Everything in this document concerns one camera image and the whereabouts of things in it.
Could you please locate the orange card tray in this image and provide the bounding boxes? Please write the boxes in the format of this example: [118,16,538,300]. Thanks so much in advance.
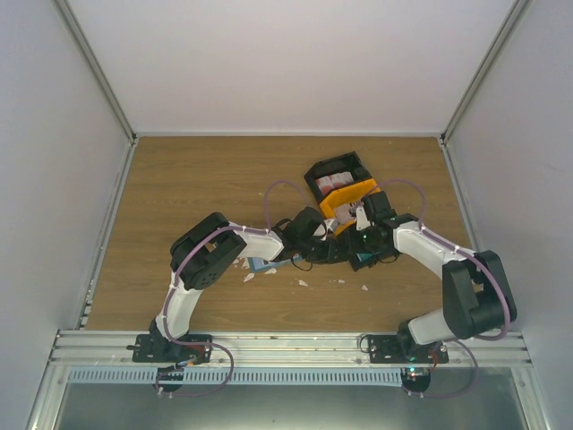
[316,176,379,236]

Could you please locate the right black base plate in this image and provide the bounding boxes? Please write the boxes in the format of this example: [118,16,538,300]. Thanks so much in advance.
[357,333,449,365]

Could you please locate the black card tray far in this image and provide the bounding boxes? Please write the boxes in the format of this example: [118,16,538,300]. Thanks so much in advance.
[304,151,372,202]

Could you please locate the black card tray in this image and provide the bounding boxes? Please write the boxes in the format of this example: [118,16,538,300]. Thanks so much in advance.
[347,232,400,271]
[304,151,372,202]

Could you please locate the teal credit card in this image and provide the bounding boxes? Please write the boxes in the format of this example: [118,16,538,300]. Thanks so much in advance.
[357,254,378,263]

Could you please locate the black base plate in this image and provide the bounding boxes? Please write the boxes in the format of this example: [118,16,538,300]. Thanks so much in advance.
[126,333,213,365]
[357,333,449,365]

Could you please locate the black card tray near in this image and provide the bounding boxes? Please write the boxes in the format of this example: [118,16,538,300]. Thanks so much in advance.
[347,232,400,271]

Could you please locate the pink white card in orange tray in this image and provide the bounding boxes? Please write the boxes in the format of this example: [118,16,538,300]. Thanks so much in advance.
[333,203,356,225]

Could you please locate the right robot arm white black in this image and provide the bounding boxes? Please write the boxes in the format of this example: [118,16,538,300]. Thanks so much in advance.
[351,191,517,363]

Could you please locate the slotted grey cable duct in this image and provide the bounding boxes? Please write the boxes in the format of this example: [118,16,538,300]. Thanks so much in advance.
[68,366,402,387]

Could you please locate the red white cards in tray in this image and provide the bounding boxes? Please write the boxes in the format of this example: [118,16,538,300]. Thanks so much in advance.
[315,171,354,194]

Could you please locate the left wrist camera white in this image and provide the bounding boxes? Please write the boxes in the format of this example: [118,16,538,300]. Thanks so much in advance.
[322,219,338,233]

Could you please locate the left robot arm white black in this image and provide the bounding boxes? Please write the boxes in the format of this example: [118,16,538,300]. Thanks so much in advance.
[150,207,349,362]

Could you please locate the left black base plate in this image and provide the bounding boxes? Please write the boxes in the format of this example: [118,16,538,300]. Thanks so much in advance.
[126,333,213,365]

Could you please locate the aluminium front rail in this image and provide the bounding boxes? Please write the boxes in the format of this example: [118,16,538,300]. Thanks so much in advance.
[49,331,532,368]

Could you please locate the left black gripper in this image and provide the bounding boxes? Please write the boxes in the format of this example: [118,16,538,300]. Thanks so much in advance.
[298,237,348,265]

